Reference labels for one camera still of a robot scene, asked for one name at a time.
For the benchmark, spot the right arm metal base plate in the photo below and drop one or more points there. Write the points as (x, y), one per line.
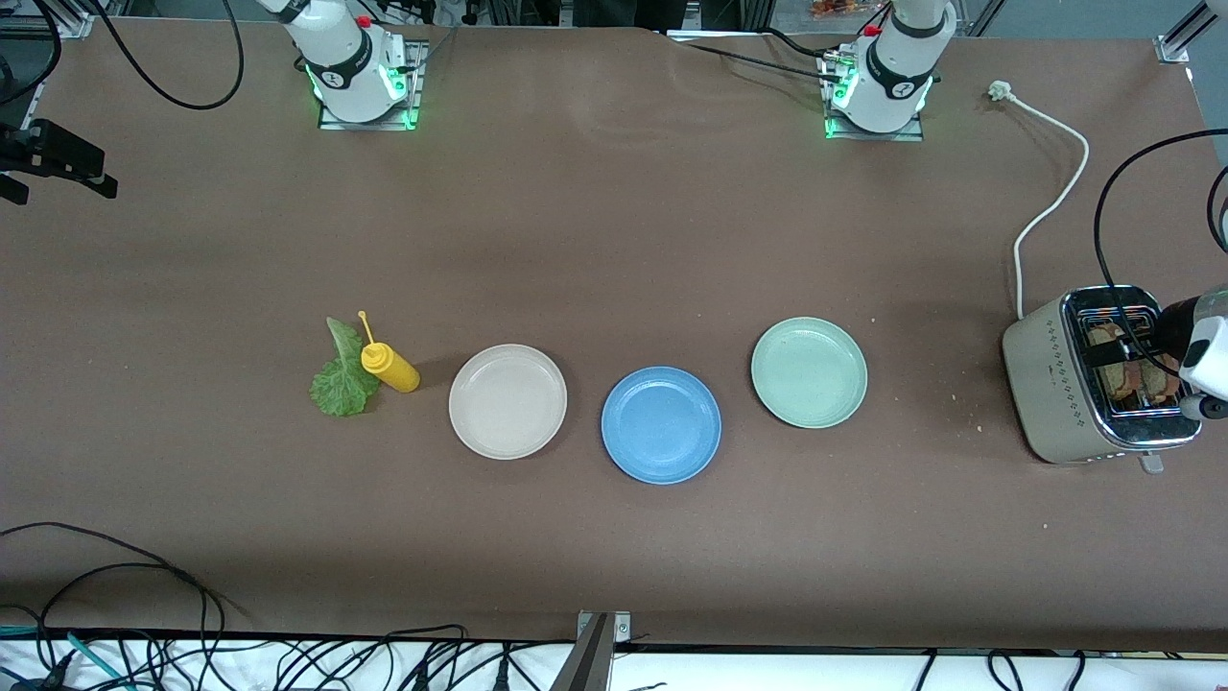
(418, 77)

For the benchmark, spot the grey metal bracket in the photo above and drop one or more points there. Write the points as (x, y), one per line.
(590, 662)

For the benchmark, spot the white lower shelf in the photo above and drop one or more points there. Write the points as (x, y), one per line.
(767, 675)

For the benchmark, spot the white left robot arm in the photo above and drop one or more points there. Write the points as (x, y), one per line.
(897, 67)

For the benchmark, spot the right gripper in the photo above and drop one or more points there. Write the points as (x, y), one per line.
(43, 144)

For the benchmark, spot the beige plate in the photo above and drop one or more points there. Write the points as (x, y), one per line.
(507, 401)

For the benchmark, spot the blue plate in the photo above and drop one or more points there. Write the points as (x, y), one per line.
(661, 425)

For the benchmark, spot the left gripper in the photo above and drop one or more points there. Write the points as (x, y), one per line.
(1172, 324)

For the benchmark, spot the yellow squeeze bottle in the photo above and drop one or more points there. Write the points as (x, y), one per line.
(393, 369)

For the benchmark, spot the green lettuce leaf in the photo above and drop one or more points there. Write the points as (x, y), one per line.
(338, 389)

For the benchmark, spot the brown bread slice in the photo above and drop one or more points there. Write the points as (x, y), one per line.
(1163, 386)
(1108, 333)

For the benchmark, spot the beige chrome toaster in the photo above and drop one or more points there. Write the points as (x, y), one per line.
(1046, 384)

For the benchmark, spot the aluminium frame profile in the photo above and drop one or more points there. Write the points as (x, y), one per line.
(75, 24)
(1175, 48)

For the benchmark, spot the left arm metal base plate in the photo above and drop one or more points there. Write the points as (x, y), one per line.
(873, 137)

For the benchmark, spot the orange packet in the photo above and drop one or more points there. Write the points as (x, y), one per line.
(835, 10)

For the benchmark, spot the light green plate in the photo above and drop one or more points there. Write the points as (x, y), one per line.
(809, 372)

